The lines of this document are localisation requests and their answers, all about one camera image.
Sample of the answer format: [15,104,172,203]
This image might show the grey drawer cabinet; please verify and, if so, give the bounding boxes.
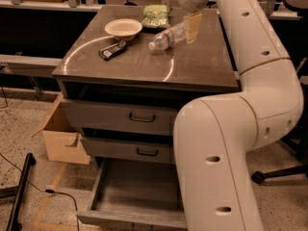
[51,5,240,178]

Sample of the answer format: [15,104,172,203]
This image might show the black floor cable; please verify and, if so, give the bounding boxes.
[0,152,81,231]

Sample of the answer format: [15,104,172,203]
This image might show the grey open bottom drawer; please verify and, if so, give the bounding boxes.
[77,159,188,231]

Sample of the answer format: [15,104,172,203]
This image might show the cardboard box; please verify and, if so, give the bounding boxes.
[33,93,90,165]

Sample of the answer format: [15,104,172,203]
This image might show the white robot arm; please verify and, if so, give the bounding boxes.
[173,0,303,231]

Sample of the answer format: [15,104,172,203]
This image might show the grey middle drawer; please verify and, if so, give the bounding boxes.
[81,137,174,164]

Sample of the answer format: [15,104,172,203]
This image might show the black office chair base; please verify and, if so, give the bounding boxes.
[250,135,308,185]

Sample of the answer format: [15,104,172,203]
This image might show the white paper bowl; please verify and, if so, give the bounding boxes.
[105,18,142,41]

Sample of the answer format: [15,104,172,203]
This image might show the green chip bag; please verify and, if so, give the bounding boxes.
[141,5,170,29]

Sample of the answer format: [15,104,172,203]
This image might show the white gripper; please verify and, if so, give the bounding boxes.
[178,0,209,43]

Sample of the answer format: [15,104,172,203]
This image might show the black stand leg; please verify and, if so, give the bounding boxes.
[6,153,36,231]

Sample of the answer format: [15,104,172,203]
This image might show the grey top drawer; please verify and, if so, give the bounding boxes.
[61,98,177,136]

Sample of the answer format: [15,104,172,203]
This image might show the black snack bar wrapper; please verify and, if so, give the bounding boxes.
[98,40,127,61]

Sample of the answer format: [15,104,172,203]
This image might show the clear plastic water bottle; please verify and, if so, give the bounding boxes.
[148,22,186,51]

